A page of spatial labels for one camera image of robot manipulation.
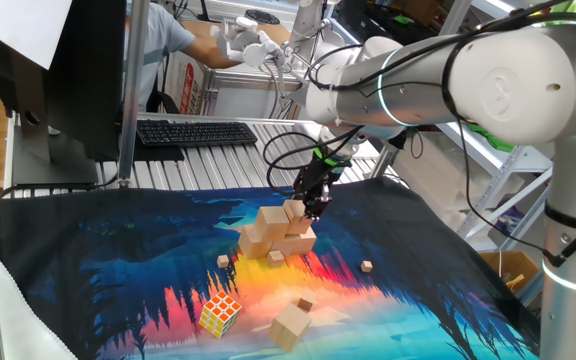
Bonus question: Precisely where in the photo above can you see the white foam packing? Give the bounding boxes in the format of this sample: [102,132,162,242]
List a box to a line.
[392,132,524,236]

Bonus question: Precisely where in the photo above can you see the Rubik's cube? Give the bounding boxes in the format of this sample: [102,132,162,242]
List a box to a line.
[198,290,243,340]

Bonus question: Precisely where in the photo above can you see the black storage crate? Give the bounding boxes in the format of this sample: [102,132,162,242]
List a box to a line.
[325,0,444,46]

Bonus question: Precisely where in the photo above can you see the black round disc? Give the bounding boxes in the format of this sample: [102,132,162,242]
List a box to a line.
[244,8,282,26]

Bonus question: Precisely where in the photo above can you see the black computer monitor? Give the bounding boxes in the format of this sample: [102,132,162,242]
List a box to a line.
[0,0,128,187]

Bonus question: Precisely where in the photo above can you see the black keyboard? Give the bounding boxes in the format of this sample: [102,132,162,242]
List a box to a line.
[135,118,259,149]

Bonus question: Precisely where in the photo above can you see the green flange ring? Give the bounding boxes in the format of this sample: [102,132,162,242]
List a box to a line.
[311,146,353,168]

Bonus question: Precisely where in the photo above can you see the white robotic hand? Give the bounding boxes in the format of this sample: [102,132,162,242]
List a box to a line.
[210,16,289,69]

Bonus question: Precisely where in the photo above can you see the red white printed box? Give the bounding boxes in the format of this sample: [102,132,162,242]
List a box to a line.
[176,62,205,116]

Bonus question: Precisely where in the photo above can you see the forest sunset printed cloth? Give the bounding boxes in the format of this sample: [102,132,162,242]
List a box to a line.
[0,174,542,360]

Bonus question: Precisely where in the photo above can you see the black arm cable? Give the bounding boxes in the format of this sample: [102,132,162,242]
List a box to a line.
[261,0,576,269]

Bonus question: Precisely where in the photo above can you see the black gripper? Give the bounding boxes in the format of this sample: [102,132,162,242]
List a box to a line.
[291,157,352,221]

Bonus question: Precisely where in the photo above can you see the person in blue shirt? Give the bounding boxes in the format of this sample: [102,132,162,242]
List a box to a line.
[126,0,197,114]

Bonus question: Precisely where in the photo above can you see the green packet with sticks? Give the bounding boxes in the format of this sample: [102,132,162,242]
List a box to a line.
[467,122,517,154]

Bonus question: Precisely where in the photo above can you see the white paper sheet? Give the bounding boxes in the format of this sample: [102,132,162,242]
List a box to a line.
[0,0,74,71]

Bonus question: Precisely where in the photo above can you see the cardboard box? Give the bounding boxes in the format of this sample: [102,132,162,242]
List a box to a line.
[480,249,540,294]

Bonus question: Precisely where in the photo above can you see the person's forearm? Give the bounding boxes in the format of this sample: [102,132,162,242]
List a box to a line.
[182,32,244,70]

